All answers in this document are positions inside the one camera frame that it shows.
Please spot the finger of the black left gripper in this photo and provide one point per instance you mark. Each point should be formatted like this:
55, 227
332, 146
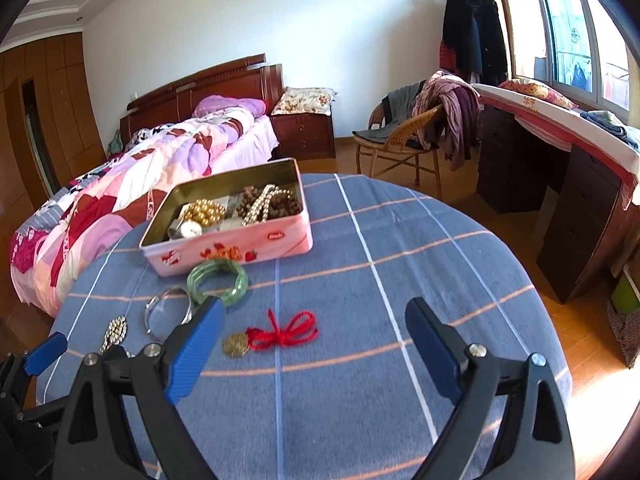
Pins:
37, 360

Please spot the bed with pink sheet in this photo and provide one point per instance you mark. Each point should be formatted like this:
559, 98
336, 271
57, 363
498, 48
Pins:
150, 194

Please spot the window with frame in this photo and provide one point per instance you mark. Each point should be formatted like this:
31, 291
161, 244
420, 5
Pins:
575, 47

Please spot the dark wooden desk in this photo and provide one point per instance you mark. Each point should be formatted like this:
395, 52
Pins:
531, 147

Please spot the grey garment on chair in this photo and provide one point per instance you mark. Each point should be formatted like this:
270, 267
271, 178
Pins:
394, 109

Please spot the silver bangle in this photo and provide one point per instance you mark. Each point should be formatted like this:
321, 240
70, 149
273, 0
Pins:
165, 311

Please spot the floral cloth on nightstand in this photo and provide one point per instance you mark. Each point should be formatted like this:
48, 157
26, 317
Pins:
296, 101

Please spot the pink patchwork quilt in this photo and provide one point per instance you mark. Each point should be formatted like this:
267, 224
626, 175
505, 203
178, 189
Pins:
130, 185

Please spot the purple pillow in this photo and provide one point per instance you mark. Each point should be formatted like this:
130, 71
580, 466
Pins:
214, 103

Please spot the pink tin box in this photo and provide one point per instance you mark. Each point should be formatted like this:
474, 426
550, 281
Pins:
248, 215

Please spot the floral cushion on desk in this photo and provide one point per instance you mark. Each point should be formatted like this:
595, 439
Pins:
539, 90

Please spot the folded clothes on desk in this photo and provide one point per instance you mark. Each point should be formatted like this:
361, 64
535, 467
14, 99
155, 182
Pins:
613, 125

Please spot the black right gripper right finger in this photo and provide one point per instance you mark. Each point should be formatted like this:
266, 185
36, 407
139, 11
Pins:
533, 438

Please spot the wooden wardrobe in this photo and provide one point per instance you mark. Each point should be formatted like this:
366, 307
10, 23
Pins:
48, 130

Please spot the green jade bangle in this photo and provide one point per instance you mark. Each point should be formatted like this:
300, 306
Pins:
220, 278

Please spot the wooden nightstand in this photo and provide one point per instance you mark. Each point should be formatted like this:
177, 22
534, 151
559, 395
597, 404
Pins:
303, 136

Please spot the wicker chair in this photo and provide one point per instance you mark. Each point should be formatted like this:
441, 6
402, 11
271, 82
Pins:
402, 148

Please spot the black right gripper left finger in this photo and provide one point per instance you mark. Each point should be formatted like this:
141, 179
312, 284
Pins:
157, 378

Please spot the mauve scarf on chair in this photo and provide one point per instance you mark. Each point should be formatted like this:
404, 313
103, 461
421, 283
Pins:
457, 132

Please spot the silver mesh watch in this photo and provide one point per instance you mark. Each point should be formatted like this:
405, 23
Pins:
181, 229

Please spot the blue plaid tablecloth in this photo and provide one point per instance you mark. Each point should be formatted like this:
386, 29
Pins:
334, 387

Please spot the dark wooden headboard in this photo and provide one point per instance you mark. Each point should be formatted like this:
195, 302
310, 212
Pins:
251, 77

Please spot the hanging dark coats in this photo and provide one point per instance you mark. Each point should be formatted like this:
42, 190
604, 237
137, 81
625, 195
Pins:
472, 45

